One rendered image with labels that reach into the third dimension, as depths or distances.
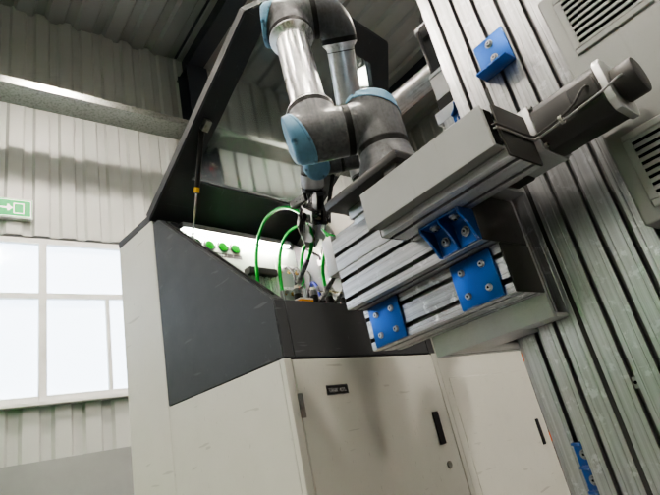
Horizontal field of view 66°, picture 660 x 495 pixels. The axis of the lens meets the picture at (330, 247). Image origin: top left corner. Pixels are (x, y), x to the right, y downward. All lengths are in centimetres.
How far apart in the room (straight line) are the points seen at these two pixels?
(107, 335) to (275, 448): 441
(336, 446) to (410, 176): 79
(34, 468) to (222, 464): 385
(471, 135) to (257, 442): 96
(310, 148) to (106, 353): 471
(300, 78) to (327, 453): 91
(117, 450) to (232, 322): 405
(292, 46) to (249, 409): 93
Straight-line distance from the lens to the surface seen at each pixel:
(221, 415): 153
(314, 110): 114
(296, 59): 130
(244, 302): 145
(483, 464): 192
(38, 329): 553
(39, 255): 579
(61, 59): 733
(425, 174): 80
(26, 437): 533
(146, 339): 192
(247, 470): 146
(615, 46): 101
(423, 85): 172
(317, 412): 135
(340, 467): 137
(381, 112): 113
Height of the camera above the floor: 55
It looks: 22 degrees up
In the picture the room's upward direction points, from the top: 13 degrees counter-clockwise
